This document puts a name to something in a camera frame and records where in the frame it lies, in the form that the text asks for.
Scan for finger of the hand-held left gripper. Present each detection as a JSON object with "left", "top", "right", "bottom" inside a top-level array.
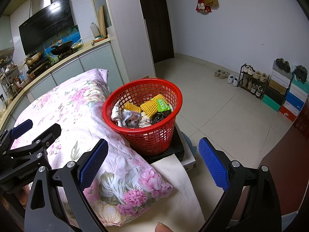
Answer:
[
  {"left": 5, "top": 123, "right": 62, "bottom": 167},
  {"left": 0, "top": 119, "right": 33, "bottom": 156}
]

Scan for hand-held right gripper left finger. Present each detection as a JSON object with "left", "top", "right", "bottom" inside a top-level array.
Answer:
[{"left": 24, "top": 138, "right": 109, "bottom": 232}]

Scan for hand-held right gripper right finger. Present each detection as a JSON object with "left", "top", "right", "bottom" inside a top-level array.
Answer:
[{"left": 198, "top": 137, "right": 282, "bottom": 232}]

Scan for white tissue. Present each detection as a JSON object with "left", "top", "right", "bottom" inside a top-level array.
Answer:
[{"left": 111, "top": 101, "right": 126, "bottom": 127}]

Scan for white tissue packet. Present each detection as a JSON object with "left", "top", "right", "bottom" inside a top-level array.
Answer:
[{"left": 122, "top": 110, "right": 143, "bottom": 128}]

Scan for red plastic mesh basket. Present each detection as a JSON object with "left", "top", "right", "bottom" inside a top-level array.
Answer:
[{"left": 103, "top": 78, "right": 183, "bottom": 156}]

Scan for yellow foam net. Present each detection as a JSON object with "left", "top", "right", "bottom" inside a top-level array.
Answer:
[
  {"left": 124, "top": 102, "right": 142, "bottom": 113},
  {"left": 140, "top": 97, "right": 167, "bottom": 118}
]

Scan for black wrapper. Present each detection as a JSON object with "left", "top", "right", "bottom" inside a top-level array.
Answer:
[{"left": 151, "top": 112, "right": 168, "bottom": 124}]

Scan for green snack packet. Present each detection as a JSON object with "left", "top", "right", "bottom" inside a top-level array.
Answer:
[{"left": 156, "top": 98, "right": 173, "bottom": 113}]

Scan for person's right hand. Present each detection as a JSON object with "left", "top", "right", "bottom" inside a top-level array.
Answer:
[{"left": 154, "top": 222, "right": 174, "bottom": 232}]

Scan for white flat box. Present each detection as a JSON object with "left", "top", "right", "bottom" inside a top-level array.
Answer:
[{"left": 174, "top": 123, "right": 196, "bottom": 172}]

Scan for grey-blue cloth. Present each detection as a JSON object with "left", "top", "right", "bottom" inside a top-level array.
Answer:
[{"left": 185, "top": 132, "right": 196, "bottom": 155}]

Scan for pink floral blanket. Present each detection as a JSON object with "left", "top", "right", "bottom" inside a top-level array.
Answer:
[{"left": 13, "top": 68, "right": 173, "bottom": 228}]

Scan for black flat box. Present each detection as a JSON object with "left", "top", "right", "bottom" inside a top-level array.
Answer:
[{"left": 145, "top": 126, "right": 186, "bottom": 163}]

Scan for metal kitchen rack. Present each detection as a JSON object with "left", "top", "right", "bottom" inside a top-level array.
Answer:
[{"left": 0, "top": 64, "right": 21, "bottom": 99}]

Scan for black gas stove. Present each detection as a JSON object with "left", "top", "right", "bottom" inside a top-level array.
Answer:
[{"left": 26, "top": 48, "right": 84, "bottom": 74}]

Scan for golden frying pan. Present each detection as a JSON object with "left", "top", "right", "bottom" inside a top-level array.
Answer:
[{"left": 24, "top": 52, "right": 44, "bottom": 66}]

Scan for brown wooden panel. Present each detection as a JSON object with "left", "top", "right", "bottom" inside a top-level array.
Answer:
[{"left": 259, "top": 106, "right": 309, "bottom": 219}]

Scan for grey kitchen cabinet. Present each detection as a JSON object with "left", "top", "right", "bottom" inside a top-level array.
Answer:
[{"left": 0, "top": 39, "right": 123, "bottom": 131}]

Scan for black wok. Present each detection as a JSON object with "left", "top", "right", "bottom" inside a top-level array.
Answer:
[{"left": 50, "top": 40, "right": 73, "bottom": 55}]

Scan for black shoe rack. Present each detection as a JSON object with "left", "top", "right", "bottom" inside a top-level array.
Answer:
[{"left": 239, "top": 63, "right": 269, "bottom": 99}]

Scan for cluster of assorted shoes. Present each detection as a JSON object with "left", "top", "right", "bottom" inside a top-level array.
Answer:
[{"left": 242, "top": 65, "right": 269, "bottom": 97}]

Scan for stack of shoe boxes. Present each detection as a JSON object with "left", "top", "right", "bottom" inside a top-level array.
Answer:
[{"left": 261, "top": 60, "right": 309, "bottom": 122}]

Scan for black range hood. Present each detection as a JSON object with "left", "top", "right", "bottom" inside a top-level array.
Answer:
[{"left": 19, "top": 0, "right": 75, "bottom": 55}]

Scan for clear plastic bottle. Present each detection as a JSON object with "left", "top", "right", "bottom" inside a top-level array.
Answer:
[{"left": 90, "top": 22, "right": 99, "bottom": 38}]

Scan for wooden cutting board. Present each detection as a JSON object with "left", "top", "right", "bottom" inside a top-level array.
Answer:
[{"left": 97, "top": 5, "right": 108, "bottom": 38}]

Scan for dark wooden door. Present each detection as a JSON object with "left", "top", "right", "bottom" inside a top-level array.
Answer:
[{"left": 135, "top": 0, "right": 175, "bottom": 64}]

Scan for red hanging bag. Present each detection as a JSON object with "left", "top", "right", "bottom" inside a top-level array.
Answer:
[{"left": 195, "top": 0, "right": 212, "bottom": 14}]

